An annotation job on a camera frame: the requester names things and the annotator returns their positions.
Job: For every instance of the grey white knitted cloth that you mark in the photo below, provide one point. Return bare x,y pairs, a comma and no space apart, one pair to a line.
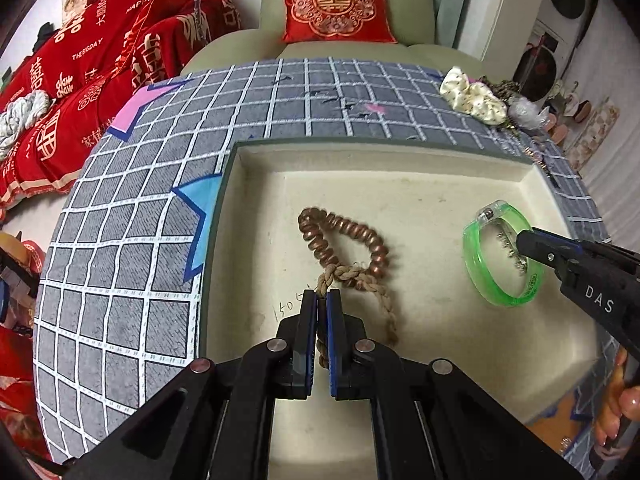
20,120

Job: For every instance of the leopard print scrunchie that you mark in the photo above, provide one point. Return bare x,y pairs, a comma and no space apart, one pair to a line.
507,89

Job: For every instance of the person's right hand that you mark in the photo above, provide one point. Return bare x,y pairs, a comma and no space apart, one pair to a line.
617,410

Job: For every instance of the beige jewelry tray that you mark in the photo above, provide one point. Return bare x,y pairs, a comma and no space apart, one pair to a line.
425,320

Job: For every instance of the red printed blanket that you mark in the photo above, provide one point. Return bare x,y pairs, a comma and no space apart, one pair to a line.
100,35

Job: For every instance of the pink slipper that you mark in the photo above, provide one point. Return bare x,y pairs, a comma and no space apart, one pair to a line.
557,127
581,110

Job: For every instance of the red embroidered cushion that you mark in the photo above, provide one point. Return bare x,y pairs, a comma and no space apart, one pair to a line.
335,5

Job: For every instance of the pale green curtain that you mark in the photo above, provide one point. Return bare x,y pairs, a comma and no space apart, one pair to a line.
455,0

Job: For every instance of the silver rhinestone hair clip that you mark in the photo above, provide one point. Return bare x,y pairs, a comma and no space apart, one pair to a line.
507,250

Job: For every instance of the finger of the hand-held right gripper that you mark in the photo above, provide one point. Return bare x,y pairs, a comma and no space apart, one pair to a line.
542,249

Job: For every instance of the grey checked tablecloth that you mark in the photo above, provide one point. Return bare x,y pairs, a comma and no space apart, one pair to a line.
125,260

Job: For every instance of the white polka dot scrunchie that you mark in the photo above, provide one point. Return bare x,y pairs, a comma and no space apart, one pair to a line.
470,92

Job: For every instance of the clear plastic bag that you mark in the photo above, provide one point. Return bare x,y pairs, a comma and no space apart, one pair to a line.
527,114

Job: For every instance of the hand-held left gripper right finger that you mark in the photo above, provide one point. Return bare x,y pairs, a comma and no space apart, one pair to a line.
334,345

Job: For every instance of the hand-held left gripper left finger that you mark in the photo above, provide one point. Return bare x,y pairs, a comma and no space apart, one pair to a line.
311,345

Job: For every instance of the pale green sofa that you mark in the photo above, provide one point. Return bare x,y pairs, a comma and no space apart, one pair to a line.
250,45

